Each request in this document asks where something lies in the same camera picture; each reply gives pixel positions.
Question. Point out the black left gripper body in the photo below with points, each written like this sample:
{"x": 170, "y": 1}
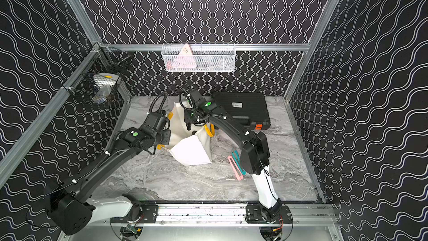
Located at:
{"x": 165, "y": 136}

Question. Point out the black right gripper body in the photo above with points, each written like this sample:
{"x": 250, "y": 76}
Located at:
{"x": 190, "y": 116}

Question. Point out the white tote bag yellow handles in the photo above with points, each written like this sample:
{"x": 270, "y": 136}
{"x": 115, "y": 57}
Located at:
{"x": 188, "y": 147}

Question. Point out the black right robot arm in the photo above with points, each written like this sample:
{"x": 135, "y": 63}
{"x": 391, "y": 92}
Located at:
{"x": 254, "y": 157}

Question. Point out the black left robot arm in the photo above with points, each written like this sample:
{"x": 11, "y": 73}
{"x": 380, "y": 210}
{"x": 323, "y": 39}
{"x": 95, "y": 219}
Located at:
{"x": 67, "y": 202}

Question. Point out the teal utility knife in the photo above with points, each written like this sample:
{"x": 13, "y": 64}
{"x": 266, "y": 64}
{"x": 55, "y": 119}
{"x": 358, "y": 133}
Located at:
{"x": 236, "y": 159}

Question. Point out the pink utility knife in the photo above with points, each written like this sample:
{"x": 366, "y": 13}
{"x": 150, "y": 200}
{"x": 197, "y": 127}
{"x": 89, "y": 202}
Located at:
{"x": 239, "y": 176}

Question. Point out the pink triangle card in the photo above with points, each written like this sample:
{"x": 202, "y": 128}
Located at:
{"x": 185, "y": 59}

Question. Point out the black plastic tool case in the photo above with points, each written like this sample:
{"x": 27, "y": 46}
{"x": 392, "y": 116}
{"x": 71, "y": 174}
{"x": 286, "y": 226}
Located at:
{"x": 250, "y": 109}

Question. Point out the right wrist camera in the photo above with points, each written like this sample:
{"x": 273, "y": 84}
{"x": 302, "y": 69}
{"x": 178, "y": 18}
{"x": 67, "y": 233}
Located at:
{"x": 197, "y": 98}

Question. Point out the clear wall basket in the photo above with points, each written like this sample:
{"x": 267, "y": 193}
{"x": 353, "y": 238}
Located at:
{"x": 209, "y": 57}

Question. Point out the black wire mesh basket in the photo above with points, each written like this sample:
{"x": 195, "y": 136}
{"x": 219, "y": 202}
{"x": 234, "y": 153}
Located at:
{"x": 98, "y": 85}

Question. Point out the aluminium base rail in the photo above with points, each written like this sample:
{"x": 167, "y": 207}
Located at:
{"x": 247, "y": 214}

